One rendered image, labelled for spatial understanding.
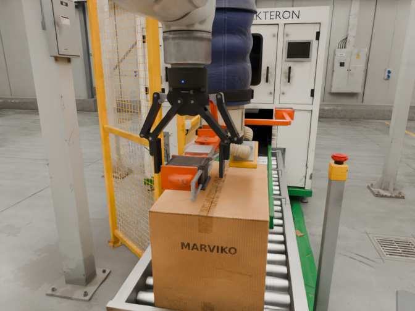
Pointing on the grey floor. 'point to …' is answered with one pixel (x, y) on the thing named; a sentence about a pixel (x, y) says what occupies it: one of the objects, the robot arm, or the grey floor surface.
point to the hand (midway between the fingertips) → (189, 168)
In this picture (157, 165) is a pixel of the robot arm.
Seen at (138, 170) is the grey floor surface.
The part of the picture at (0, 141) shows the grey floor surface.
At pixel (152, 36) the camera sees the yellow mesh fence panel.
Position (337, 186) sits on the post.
